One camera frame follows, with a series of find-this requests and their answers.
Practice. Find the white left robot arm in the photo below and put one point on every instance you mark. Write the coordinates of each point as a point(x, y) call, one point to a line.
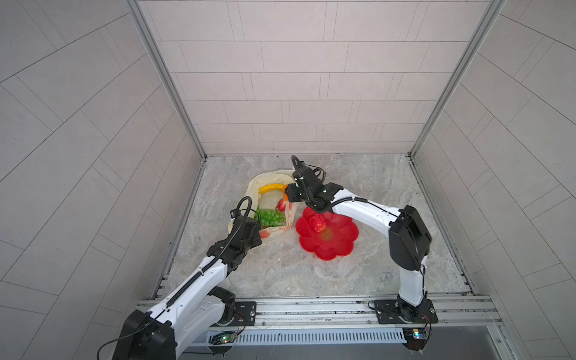
point(166, 329)

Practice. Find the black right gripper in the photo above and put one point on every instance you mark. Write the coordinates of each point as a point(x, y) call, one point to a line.
point(292, 193)

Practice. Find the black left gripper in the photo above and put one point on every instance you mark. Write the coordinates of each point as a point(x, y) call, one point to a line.
point(257, 240)

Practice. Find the green circuit board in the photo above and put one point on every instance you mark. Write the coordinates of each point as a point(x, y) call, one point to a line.
point(227, 337)
point(416, 338)

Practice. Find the yellow banana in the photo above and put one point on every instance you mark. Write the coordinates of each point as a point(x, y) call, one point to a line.
point(273, 187)

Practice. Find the cream plastic fruit-print bag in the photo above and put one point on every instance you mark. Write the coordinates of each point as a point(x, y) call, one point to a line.
point(270, 200)

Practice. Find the green grape bunch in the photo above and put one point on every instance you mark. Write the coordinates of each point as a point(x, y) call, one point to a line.
point(270, 217)

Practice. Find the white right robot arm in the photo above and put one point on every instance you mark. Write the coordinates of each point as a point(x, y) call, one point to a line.
point(409, 243)

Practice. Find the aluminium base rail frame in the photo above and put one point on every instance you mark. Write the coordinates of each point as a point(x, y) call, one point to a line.
point(343, 320)

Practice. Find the left green circuit board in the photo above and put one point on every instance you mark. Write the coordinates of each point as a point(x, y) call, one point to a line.
point(227, 337)

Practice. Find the red flower-shaped plastic plate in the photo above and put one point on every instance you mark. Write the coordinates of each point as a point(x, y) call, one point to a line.
point(337, 240)

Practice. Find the right green circuit board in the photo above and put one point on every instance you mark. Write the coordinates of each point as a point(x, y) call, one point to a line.
point(416, 338)

